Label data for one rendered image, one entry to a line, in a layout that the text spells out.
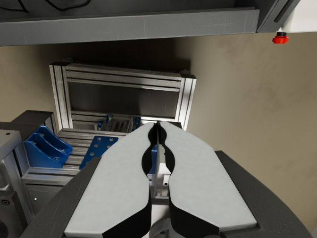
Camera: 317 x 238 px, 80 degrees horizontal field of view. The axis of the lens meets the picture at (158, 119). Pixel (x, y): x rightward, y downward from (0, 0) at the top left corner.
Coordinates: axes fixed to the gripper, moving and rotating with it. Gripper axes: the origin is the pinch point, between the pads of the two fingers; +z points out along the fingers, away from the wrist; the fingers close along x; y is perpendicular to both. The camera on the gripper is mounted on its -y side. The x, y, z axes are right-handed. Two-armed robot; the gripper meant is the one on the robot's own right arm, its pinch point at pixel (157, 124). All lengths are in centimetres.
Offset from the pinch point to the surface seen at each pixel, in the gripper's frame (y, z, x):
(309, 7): -6.9, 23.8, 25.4
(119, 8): -8.7, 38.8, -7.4
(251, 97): 50, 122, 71
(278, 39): 0, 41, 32
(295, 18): -5.4, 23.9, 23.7
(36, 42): -3.5, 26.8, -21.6
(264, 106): 58, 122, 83
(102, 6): -9.3, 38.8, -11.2
